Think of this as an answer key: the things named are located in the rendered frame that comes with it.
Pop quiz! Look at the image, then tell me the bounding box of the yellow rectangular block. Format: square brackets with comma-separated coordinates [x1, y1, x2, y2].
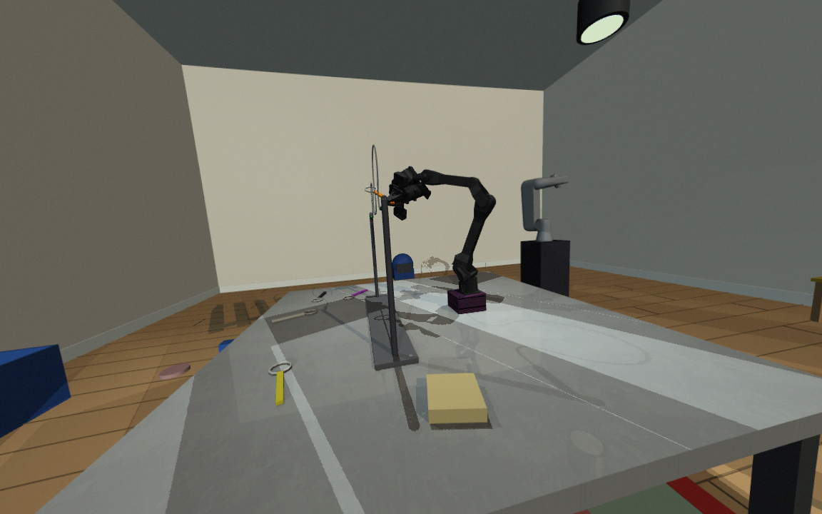
[427, 373, 487, 423]

